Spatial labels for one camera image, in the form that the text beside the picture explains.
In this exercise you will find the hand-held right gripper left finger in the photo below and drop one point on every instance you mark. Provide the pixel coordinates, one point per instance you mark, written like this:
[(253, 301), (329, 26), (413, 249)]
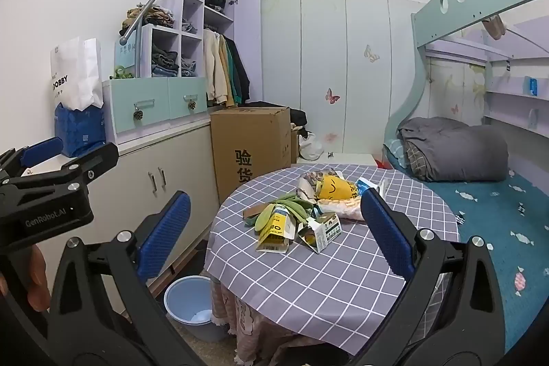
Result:
[(165, 237)]

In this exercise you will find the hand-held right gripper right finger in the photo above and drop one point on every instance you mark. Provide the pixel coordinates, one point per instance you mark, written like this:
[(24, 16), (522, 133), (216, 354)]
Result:
[(386, 228)]

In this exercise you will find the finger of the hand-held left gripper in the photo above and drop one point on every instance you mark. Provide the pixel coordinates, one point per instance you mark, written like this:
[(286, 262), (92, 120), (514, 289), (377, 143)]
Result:
[(85, 164), (40, 148)]

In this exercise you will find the blue white carton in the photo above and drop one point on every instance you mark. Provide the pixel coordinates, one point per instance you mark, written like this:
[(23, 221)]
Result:
[(364, 183)]

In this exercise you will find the blue plastic bucket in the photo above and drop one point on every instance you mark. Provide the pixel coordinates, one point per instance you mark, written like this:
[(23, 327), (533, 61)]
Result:
[(188, 297)]

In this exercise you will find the yellow paper bag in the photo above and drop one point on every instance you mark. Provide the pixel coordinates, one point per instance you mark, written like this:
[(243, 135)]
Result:
[(332, 188)]

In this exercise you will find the yellow blue carton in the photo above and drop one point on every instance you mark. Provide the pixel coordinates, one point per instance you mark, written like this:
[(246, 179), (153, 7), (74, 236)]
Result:
[(274, 231)]

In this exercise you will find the person's left hand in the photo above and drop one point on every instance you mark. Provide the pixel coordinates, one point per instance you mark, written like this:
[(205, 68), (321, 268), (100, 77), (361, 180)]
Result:
[(36, 276)]

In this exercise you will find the blue shopping bag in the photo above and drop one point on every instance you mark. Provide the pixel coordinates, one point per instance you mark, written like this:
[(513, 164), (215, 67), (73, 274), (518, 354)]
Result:
[(79, 130)]

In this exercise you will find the white floor cabinet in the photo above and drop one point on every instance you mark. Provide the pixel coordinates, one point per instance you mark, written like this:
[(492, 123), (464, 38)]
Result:
[(128, 194)]

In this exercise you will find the white green milk carton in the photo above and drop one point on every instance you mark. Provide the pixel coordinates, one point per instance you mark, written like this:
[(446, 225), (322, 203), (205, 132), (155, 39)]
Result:
[(324, 231)]

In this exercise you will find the grey checked tablecloth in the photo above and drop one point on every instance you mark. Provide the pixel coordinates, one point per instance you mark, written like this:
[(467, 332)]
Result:
[(343, 284)]

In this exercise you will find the pinecone ornament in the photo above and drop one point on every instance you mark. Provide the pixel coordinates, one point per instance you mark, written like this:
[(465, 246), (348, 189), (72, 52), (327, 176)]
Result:
[(191, 105), (138, 115)]

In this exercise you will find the blue plaid pillow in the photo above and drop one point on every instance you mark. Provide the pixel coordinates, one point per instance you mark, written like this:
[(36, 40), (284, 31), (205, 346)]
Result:
[(396, 149)]

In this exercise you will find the white paper bag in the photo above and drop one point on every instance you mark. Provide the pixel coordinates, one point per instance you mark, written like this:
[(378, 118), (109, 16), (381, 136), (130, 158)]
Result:
[(73, 74)]

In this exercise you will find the teal drawer unit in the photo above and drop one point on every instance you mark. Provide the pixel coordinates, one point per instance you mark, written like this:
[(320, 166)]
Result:
[(146, 104)]

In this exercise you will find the beige torn paper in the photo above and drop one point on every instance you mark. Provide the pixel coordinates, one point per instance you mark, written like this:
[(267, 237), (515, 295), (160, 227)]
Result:
[(305, 190)]

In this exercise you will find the printed magazine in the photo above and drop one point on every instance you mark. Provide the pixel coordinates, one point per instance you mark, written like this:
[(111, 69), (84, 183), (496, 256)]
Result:
[(313, 176)]

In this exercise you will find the brown cardboard strip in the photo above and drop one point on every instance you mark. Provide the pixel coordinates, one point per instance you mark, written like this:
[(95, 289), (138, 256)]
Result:
[(253, 211)]

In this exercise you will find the teal printed bed sheet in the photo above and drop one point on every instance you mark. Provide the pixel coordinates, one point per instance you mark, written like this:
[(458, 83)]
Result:
[(484, 220)]

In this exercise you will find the small green plant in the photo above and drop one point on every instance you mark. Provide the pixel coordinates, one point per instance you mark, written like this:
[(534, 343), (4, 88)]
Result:
[(122, 72)]

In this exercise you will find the green banana peel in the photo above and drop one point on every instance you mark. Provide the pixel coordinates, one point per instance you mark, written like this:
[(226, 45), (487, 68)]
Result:
[(287, 207)]

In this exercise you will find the grey folded duvet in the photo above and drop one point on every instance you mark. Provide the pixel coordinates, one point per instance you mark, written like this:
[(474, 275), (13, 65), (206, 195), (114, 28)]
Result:
[(454, 151)]

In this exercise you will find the pink printed table skirt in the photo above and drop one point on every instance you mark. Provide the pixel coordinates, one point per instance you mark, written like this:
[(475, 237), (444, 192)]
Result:
[(240, 319)]

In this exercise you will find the white plastic bag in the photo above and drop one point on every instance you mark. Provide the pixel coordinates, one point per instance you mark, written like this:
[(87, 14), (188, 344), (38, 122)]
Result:
[(311, 147)]

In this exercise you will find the pale blue printed card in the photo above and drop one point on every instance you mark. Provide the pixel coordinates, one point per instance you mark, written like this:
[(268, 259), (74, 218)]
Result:
[(126, 51)]

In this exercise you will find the grey metal handrail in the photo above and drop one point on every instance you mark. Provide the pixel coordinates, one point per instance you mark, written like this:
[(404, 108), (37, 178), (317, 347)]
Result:
[(138, 48)]

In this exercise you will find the large cardboard box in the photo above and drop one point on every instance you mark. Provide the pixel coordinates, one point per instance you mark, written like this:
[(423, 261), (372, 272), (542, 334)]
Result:
[(251, 143)]

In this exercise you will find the dark folded clothes pile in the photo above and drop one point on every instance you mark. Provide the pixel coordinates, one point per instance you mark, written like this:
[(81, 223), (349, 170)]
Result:
[(165, 61)]

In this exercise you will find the dark cloth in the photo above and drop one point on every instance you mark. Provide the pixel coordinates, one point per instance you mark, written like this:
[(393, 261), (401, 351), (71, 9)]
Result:
[(298, 119)]

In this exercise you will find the folded jeans pile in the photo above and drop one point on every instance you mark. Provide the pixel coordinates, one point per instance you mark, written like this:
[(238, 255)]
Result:
[(188, 66)]

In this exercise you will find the pink butterfly sticker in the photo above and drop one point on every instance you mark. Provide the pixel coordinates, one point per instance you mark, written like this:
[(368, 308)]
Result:
[(332, 96)]

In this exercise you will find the cream hanging jacket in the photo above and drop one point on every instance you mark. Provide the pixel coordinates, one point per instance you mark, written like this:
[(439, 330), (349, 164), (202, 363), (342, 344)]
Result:
[(213, 70)]

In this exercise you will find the olive folded clothes pile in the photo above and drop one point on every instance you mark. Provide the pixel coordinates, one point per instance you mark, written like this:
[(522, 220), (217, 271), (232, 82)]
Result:
[(148, 16)]

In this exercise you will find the mustard hanging garment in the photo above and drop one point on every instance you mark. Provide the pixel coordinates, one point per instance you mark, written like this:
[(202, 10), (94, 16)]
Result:
[(226, 74)]

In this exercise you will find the pale butterfly sticker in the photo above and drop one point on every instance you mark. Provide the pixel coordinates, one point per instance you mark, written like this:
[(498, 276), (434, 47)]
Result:
[(371, 54)]

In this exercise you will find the green hanging garment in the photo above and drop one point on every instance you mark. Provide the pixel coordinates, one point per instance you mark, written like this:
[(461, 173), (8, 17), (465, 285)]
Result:
[(232, 66)]

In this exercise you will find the black hanging jacket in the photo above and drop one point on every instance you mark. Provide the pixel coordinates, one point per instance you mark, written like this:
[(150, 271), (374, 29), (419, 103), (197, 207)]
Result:
[(242, 70)]

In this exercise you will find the white wardrobe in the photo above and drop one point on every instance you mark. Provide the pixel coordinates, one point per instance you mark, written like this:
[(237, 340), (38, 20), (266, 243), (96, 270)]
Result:
[(321, 48)]

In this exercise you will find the small blue box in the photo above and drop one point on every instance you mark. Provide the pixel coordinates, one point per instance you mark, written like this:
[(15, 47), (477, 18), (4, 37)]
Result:
[(533, 86)]

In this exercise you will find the lilac wall shelf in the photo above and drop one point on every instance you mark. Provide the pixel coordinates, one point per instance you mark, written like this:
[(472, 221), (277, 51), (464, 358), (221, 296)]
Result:
[(510, 93)]

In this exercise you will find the teal bunk bed frame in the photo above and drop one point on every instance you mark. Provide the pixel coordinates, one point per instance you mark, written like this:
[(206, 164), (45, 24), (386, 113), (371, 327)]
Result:
[(472, 1)]

